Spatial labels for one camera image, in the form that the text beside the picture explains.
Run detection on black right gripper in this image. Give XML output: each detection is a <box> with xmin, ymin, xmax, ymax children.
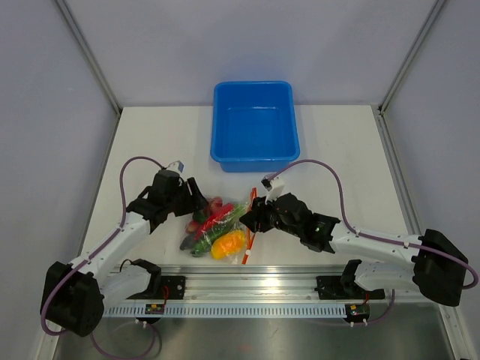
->
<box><xmin>240</xmin><ymin>191</ymin><xmax>303</xmax><ymax>238</ymax></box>

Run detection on red yellow fake grapes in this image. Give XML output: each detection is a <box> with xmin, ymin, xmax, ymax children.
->
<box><xmin>185</xmin><ymin>196</ymin><xmax>224</xmax><ymax>234</ymax></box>

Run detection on yellow fake bell pepper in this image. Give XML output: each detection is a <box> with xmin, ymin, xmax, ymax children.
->
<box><xmin>210</xmin><ymin>229</ymin><xmax>247</xmax><ymax>260</ymax></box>

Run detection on clear zip top bag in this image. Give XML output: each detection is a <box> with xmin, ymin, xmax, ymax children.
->
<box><xmin>194</xmin><ymin>187</ymin><xmax>257</xmax><ymax>265</ymax></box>

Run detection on green fake cucumber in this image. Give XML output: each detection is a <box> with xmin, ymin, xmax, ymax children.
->
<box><xmin>179</xmin><ymin>230</ymin><xmax>222</xmax><ymax>259</ymax></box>

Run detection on red fake chili pepper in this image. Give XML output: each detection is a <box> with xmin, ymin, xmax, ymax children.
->
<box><xmin>195</xmin><ymin>203</ymin><xmax>234</xmax><ymax>241</ymax></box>

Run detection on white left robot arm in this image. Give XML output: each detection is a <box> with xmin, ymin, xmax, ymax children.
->
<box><xmin>40</xmin><ymin>169</ymin><xmax>208</xmax><ymax>337</ymax></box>

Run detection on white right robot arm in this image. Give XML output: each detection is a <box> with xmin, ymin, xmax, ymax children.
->
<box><xmin>240</xmin><ymin>193</ymin><xmax>468</xmax><ymax>307</ymax></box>

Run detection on blue plastic bin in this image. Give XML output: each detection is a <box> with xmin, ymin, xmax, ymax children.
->
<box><xmin>210</xmin><ymin>81</ymin><xmax>301</xmax><ymax>173</ymax></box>

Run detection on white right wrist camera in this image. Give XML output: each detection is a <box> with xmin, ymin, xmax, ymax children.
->
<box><xmin>261</xmin><ymin>175</ymin><xmax>285</xmax><ymax>203</ymax></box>

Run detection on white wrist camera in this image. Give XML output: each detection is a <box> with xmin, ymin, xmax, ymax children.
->
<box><xmin>261</xmin><ymin>175</ymin><xmax>285</xmax><ymax>203</ymax></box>
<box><xmin>164</xmin><ymin>160</ymin><xmax>185</xmax><ymax>174</ymax></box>

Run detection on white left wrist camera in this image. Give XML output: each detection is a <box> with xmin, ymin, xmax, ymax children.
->
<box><xmin>164</xmin><ymin>160</ymin><xmax>185</xmax><ymax>174</ymax></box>

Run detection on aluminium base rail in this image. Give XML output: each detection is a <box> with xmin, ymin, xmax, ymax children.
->
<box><xmin>52</xmin><ymin>265</ymin><xmax>458</xmax><ymax>304</ymax></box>

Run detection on white slotted cable duct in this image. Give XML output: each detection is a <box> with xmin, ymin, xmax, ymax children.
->
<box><xmin>103</xmin><ymin>302</ymin><xmax>347</xmax><ymax>319</ymax></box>

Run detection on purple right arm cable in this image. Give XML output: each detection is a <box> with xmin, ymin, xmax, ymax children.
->
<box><xmin>268</xmin><ymin>160</ymin><xmax>479</xmax><ymax>326</ymax></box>

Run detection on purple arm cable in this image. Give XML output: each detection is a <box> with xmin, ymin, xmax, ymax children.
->
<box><xmin>40</xmin><ymin>156</ymin><xmax>170</xmax><ymax>357</ymax></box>
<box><xmin>268</xmin><ymin>160</ymin><xmax>479</xmax><ymax>326</ymax></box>

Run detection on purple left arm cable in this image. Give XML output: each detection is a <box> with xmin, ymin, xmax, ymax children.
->
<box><xmin>40</xmin><ymin>156</ymin><xmax>170</xmax><ymax>357</ymax></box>

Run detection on left aluminium frame post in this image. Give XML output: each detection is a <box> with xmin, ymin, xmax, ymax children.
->
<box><xmin>53</xmin><ymin>0</ymin><xmax>122</xmax><ymax>119</ymax></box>

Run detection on aluminium frame post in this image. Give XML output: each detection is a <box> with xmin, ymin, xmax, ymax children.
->
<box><xmin>378</xmin><ymin>0</ymin><xmax>449</xmax><ymax>116</ymax></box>
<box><xmin>53</xmin><ymin>0</ymin><xmax>122</xmax><ymax>119</ymax></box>

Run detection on right aluminium frame post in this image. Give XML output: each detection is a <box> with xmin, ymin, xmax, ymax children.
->
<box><xmin>378</xmin><ymin>0</ymin><xmax>449</xmax><ymax>116</ymax></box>

